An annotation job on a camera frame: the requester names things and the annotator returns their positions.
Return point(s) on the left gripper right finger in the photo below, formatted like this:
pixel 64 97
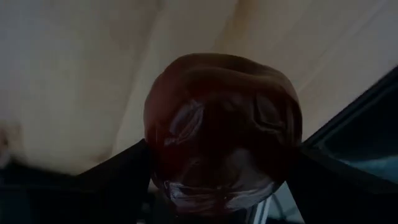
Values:
pixel 342 199

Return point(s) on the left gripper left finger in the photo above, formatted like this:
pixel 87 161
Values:
pixel 93 199

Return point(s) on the dark red pomegranate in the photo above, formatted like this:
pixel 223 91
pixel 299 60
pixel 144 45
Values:
pixel 224 124

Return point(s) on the black aluminium frame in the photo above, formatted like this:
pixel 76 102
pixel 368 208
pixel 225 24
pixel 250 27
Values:
pixel 373 99

